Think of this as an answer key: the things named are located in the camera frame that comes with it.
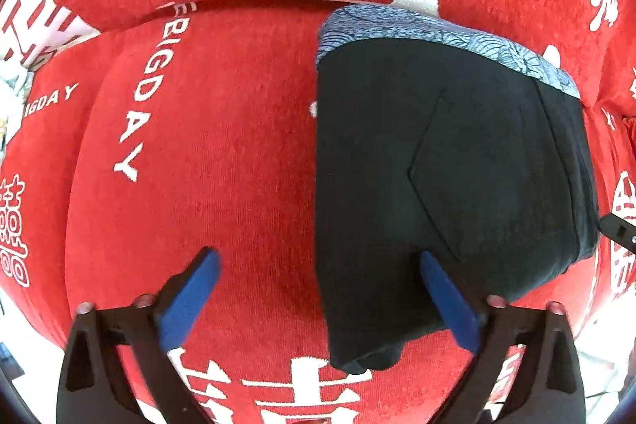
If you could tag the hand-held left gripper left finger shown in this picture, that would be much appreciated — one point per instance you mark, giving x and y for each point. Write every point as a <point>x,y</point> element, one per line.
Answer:
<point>191,300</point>

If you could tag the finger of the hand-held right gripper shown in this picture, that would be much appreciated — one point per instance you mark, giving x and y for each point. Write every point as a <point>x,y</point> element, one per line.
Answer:
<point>621,230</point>

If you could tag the black pants with blue waistband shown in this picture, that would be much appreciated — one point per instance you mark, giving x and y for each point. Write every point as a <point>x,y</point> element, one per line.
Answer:
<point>397,165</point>

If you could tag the light patterned cloth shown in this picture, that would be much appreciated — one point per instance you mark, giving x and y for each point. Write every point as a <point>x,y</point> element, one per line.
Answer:
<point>12,106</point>

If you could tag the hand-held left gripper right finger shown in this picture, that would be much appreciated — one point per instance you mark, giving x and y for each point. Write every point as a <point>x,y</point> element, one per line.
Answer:
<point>449,305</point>

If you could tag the red printed blanket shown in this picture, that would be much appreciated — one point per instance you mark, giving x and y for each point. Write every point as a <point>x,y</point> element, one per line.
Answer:
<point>208,131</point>

